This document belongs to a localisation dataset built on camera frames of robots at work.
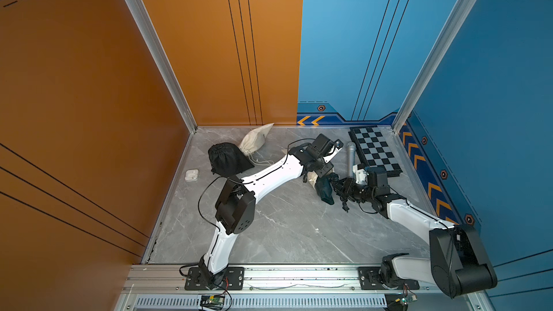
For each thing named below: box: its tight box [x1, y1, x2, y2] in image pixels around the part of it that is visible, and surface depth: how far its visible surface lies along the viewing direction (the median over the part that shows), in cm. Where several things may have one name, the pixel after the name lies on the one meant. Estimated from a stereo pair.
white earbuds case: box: [184, 169, 199, 183], surface depth 102 cm
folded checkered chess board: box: [347, 125, 404, 178], surface depth 108 cm
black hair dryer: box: [314, 172, 340, 206], surface depth 89 cm
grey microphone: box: [347, 141, 357, 178], surface depth 108 cm
